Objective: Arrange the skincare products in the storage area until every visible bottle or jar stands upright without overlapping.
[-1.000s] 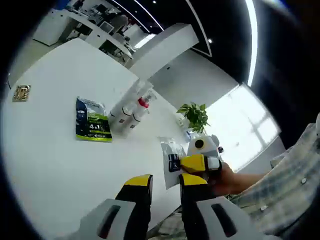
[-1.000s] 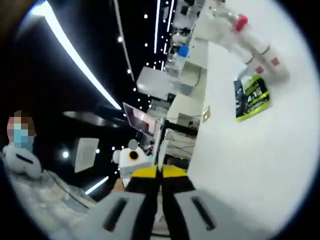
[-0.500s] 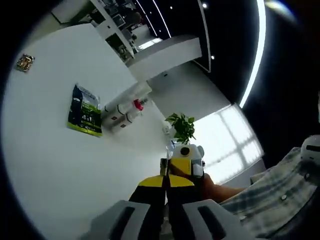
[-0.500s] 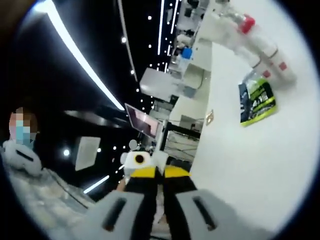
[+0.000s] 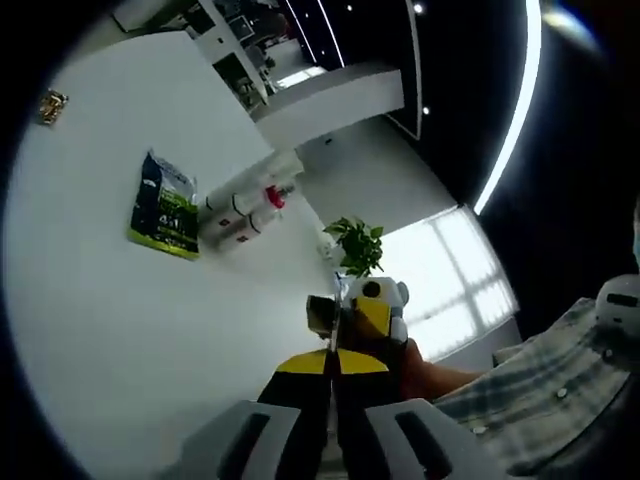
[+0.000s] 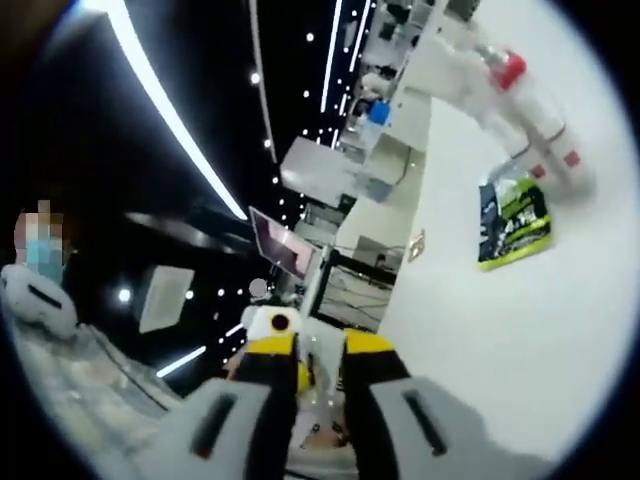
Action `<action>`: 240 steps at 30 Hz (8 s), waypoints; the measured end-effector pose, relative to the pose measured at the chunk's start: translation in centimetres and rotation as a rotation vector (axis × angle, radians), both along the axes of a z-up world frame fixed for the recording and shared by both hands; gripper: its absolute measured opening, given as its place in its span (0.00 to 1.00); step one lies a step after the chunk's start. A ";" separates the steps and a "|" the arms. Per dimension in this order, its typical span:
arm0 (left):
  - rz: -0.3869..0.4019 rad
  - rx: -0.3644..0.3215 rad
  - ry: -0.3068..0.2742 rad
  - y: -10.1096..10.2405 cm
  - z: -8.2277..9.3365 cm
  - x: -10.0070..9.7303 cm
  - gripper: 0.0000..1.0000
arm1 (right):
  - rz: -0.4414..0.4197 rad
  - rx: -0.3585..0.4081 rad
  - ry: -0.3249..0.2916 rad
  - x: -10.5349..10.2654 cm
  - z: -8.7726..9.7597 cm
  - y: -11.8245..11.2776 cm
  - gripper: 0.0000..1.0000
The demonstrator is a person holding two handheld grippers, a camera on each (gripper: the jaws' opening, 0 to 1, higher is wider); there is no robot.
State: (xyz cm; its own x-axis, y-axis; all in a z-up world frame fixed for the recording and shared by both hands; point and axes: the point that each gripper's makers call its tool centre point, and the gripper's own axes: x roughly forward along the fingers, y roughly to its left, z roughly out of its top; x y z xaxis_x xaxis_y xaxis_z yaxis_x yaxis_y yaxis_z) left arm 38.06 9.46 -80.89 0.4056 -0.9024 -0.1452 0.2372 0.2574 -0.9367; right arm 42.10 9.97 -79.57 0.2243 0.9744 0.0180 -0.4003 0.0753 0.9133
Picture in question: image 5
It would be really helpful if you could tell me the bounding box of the bright window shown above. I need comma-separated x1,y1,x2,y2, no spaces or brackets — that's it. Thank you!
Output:
384,204,520,362

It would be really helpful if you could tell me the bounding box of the long ceiling light strip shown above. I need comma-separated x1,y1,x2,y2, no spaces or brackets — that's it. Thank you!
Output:
472,0,544,215

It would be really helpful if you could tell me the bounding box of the person in plaid shirt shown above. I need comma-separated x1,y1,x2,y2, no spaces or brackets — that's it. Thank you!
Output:
434,297,640,476

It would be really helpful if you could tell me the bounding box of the white skincare bottle clear cap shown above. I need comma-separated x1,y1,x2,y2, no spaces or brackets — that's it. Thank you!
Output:
214,210,289,250

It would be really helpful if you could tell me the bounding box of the tall white skincare tube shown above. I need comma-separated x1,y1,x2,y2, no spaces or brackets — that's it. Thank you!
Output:
203,151,304,212

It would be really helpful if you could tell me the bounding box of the green potted plant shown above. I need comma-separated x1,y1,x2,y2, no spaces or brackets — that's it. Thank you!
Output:
323,215,386,279

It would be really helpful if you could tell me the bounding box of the small white skincare bottle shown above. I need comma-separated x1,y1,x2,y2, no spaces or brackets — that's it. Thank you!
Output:
197,208,251,241

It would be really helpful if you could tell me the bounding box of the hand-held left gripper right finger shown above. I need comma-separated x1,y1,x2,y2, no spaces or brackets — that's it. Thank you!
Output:
332,348,485,480

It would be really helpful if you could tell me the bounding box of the white square pillar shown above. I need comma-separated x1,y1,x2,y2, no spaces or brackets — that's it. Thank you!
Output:
252,67,405,147

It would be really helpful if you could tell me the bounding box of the dark green printed packet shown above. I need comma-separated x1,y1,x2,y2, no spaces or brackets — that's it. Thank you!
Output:
127,148,202,262

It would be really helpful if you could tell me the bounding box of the white chest device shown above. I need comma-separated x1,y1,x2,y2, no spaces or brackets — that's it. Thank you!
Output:
594,273,640,332

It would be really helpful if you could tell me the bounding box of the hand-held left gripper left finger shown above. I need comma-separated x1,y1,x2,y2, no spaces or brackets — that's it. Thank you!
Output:
212,347,334,480

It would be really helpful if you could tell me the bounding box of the person's right hand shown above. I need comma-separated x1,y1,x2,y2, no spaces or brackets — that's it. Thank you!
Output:
393,337,437,402

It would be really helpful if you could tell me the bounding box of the small gold wrapped item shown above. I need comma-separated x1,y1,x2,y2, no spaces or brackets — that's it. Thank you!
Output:
35,88,70,127

